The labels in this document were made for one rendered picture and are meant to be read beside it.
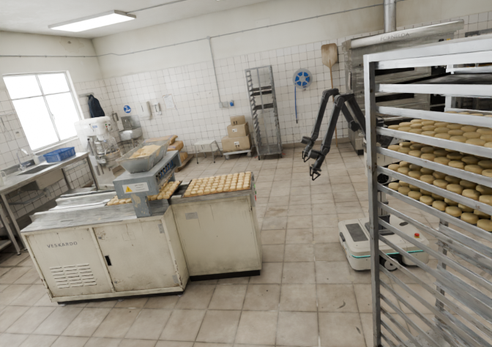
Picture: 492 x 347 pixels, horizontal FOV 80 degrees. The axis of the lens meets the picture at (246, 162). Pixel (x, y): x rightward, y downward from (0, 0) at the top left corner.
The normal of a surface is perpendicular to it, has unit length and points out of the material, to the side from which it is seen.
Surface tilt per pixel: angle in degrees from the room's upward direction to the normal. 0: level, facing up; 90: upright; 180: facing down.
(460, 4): 90
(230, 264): 90
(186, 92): 90
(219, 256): 90
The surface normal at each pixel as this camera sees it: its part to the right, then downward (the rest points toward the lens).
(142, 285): -0.06, 0.32
